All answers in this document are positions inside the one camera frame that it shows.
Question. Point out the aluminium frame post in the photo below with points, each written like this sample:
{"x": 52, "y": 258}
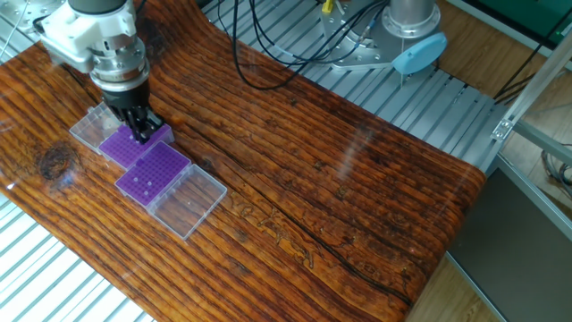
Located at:
{"x": 536, "y": 85}

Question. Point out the purple tip holder clear lid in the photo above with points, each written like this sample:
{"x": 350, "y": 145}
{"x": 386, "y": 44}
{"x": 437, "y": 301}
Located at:
{"x": 118, "y": 149}
{"x": 179, "y": 201}

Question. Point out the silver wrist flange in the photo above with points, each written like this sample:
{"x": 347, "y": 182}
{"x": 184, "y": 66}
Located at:
{"x": 120, "y": 67}

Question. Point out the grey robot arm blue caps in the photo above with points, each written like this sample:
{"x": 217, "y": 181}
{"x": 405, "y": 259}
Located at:
{"x": 420, "y": 53}

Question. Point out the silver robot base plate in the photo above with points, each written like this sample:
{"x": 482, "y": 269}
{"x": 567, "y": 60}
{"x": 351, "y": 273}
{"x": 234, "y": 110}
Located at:
{"x": 353, "y": 56}

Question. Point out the perforated metal plate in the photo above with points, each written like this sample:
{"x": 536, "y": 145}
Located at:
{"x": 22, "y": 11}

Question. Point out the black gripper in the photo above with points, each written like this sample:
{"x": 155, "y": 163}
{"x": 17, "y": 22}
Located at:
{"x": 127, "y": 99}

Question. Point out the aluminium frame rail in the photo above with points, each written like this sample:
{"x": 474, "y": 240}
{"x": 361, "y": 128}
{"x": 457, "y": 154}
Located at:
{"x": 545, "y": 143}

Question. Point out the yellow connector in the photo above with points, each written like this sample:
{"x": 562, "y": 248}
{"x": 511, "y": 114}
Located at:
{"x": 327, "y": 5}

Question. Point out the dark grey panel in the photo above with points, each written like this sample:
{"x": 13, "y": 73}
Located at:
{"x": 514, "y": 268}

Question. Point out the glossy wood grain sheet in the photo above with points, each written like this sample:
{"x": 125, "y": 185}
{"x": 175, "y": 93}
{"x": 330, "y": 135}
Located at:
{"x": 313, "y": 201}

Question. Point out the metal connector blue rings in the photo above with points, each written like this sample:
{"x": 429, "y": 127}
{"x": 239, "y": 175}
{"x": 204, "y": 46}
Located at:
{"x": 364, "y": 31}

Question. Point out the white wrist mounting bracket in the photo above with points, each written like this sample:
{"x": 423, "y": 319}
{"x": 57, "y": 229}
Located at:
{"x": 76, "y": 31}

